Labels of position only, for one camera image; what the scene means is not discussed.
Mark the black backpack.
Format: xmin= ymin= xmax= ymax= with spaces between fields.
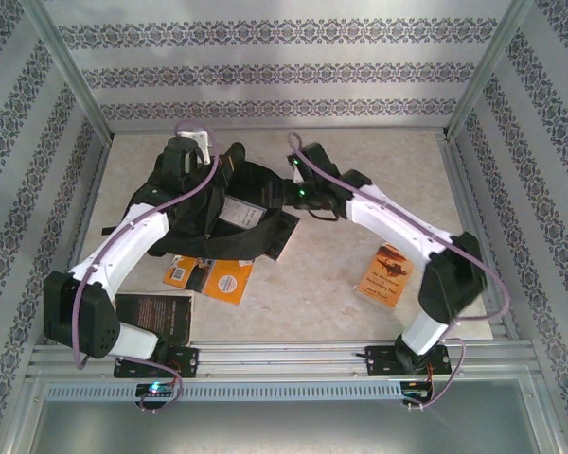
xmin=99 ymin=141 xmax=293 ymax=261

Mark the orange book with round sticker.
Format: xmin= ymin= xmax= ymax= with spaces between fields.
xmin=163 ymin=253 xmax=256 ymax=307

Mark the orange Huckleberry Finn paperback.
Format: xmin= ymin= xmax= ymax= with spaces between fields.
xmin=354 ymin=243 xmax=416 ymax=311

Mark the black paperback book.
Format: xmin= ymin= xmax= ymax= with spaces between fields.
xmin=115 ymin=292 xmax=195 ymax=349

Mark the left controller board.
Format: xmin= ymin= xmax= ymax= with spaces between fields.
xmin=135 ymin=382 xmax=177 ymax=398

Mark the controller board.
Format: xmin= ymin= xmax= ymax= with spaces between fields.
xmin=400 ymin=381 xmax=432 ymax=403
xmin=135 ymin=382 xmax=177 ymax=398

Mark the right controller board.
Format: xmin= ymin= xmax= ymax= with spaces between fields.
xmin=400 ymin=381 xmax=432 ymax=403

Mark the grey metal sheet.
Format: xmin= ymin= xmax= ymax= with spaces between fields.
xmin=27 ymin=401 xmax=562 ymax=454

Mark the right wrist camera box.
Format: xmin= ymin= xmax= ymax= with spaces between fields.
xmin=289 ymin=158 xmax=309 ymax=186

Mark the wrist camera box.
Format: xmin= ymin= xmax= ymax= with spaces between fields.
xmin=289 ymin=158 xmax=309 ymax=186
xmin=176 ymin=130 xmax=213 ymax=166

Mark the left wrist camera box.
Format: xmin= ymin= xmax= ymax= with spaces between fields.
xmin=176 ymin=130 xmax=213 ymax=166

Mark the aluminium side rail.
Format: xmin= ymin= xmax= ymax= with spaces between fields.
xmin=44 ymin=134 xmax=113 ymax=345
xmin=435 ymin=131 xmax=520 ymax=341

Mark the aluminium corner post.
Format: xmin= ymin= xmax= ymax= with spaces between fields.
xmin=21 ymin=0 xmax=115 ymax=141
xmin=442 ymin=0 xmax=534 ymax=138

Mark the aluminium mounting rail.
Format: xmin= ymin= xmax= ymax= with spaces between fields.
xmin=26 ymin=340 xmax=537 ymax=380

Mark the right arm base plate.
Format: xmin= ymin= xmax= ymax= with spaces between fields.
xmin=364 ymin=344 xmax=452 ymax=378

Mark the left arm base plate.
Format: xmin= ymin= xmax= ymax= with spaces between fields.
xmin=113 ymin=347 xmax=201 ymax=379

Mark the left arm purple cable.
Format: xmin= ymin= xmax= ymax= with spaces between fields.
xmin=73 ymin=118 xmax=222 ymax=415

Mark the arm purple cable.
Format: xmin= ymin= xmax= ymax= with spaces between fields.
xmin=286 ymin=131 xmax=511 ymax=410
xmin=73 ymin=118 xmax=222 ymax=415

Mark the slotted grey cable duct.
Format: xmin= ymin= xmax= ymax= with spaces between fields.
xmin=44 ymin=379 xmax=435 ymax=404

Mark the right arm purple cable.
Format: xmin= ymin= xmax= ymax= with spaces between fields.
xmin=286 ymin=131 xmax=511 ymax=410

